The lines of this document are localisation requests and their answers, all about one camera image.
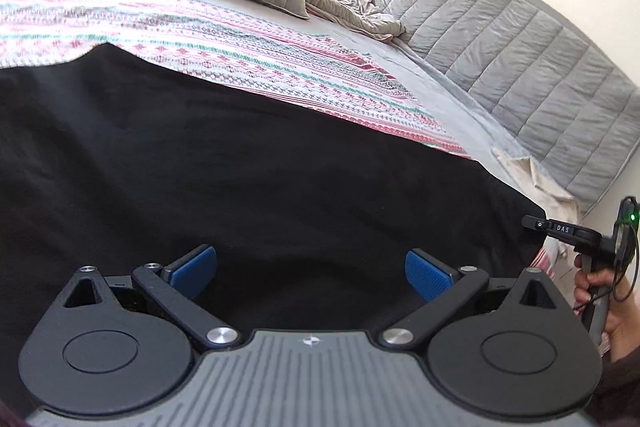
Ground patterned printed blanket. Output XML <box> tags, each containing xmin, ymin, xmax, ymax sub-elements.
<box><xmin>0</xmin><ymin>0</ymin><xmax>568</xmax><ymax>280</ymax></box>

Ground person's right hand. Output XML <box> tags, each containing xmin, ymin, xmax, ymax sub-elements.
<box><xmin>573</xmin><ymin>254</ymin><xmax>640</xmax><ymax>364</ymax></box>

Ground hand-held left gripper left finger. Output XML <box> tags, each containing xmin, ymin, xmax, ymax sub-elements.
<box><xmin>62</xmin><ymin>244</ymin><xmax>242</xmax><ymax>349</ymax></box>

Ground grey bed sheet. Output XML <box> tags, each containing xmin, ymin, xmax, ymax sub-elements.
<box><xmin>0</xmin><ymin>0</ymin><xmax>576</xmax><ymax>208</ymax></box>

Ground beige cloth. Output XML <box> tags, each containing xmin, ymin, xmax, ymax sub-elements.
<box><xmin>491</xmin><ymin>146</ymin><xmax>578</xmax><ymax>220</ymax></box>

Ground person's right forearm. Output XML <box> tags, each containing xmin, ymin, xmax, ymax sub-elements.
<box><xmin>584</xmin><ymin>342</ymin><xmax>640</xmax><ymax>427</ymax></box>

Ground black cable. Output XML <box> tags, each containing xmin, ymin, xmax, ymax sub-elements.
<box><xmin>570</xmin><ymin>227</ymin><xmax>640</xmax><ymax>314</ymax></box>

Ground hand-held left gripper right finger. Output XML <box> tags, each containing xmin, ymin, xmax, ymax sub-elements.
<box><xmin>378</xmin><ymin>248</ymin><xmax>572</xmax><ymax>349</ymax></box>

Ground grey quilted headboard cover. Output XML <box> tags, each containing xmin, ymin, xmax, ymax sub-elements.
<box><xmin>346</xmin><ymin>0</ymin><xmax>640</xmax><ymax>217</ymax></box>

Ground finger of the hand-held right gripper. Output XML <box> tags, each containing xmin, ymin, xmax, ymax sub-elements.
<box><xmin>521</xmin><ymin>215</ymin><xmax>602</xmax><ymax>255</ymax></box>

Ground black pants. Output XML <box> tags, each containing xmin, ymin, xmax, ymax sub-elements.
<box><xmin>0</xmin><ymin>43</ymin><xmax>547</xmax><ymax>410</ymax></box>

